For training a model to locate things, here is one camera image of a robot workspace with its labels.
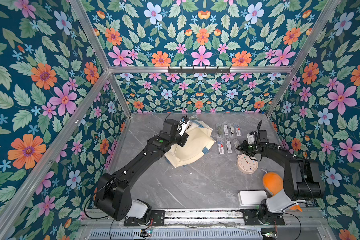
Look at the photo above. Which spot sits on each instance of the black hook rail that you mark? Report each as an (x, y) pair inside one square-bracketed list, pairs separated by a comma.
[(199, 70)]

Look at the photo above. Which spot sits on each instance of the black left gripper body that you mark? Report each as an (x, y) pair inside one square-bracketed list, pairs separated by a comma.
[(180, 140)]

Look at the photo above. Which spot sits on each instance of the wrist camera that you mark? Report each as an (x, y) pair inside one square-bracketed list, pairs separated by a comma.
[(183, 125), (251, 139)]

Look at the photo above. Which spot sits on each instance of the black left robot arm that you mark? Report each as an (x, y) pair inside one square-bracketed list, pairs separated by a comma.
[(114, 190)]

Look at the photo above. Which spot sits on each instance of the cream floral canvas tote bag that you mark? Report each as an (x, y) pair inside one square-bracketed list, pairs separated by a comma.
[(198, 144)]

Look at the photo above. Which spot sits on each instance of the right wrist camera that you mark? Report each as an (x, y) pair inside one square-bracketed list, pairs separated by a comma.
[(251, 139)]

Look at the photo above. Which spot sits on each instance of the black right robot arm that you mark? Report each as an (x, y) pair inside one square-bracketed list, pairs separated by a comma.
[(301, 181)]

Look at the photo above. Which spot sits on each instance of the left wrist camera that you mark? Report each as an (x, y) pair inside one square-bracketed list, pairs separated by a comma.
[(183, 125)]

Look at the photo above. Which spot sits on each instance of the pink round alarm clock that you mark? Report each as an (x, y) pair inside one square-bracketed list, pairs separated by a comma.
[(246, 165)]

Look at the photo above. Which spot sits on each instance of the clear green compass set case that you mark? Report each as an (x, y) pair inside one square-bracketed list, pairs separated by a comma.
[(219, 131)]

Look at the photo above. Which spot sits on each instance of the orange carrot plush toy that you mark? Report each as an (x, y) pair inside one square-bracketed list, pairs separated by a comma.
[(273, 183)]

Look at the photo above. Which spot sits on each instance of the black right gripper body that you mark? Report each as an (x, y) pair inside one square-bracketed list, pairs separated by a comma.
[(246, 148)]

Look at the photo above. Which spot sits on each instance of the white rectangular box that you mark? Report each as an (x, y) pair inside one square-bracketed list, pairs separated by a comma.
[(252, 197)]

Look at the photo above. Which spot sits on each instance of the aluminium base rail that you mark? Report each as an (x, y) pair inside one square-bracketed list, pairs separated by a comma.
[(210, 224)]

